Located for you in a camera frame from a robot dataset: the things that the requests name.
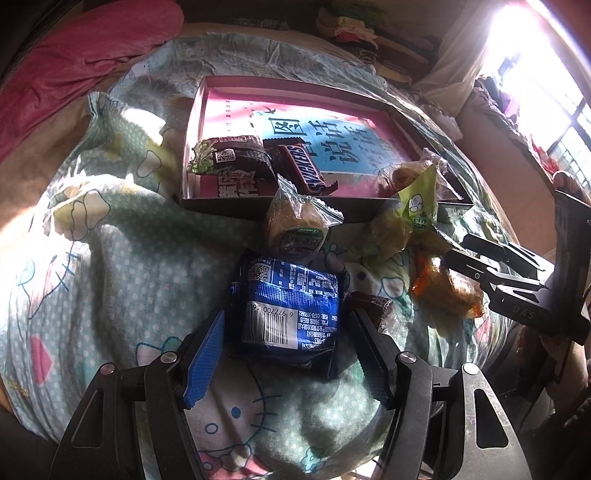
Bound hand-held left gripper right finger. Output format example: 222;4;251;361
348;308;532;480

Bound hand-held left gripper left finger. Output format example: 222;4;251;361
48;307;227;480

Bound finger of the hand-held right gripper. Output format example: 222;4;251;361
462;233;546;280
445;249;543;301

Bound orange snack packet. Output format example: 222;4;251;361
411;249;485;319

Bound small brown round cake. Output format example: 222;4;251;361
344;291;395;335

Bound blue snack packet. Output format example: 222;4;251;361
228;249;345;381

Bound green wrapper yellow pastry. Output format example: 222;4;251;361
365;164;439;261

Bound clear floss pastry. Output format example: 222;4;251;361
379;148;446;197

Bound green label cake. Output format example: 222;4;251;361
264;174;345;264

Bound brown chocolate bar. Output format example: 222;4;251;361
268;143;340;197

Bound black green pea packet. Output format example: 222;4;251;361
186;135;275;185

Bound pink cardboard box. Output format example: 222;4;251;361
175;75;476;222

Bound person's right forearm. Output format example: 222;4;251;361
540;332;591;430

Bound person's right hand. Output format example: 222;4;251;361
553;171;591;193

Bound cartoon cat printed blanket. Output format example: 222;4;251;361
0;37;532;480

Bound ruffled sill cloth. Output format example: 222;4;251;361
473;76;568;181

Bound window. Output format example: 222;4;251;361
485;0;591;185

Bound beige curtain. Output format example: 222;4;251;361
416;0;499;116

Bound pink and blue book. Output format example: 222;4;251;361
194;90;444;199

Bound pile of clothes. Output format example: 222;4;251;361
318;0;444;84

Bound pink pillow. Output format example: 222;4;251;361
0;0;185;162

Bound dark headboard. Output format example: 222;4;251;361
180;0;324;24

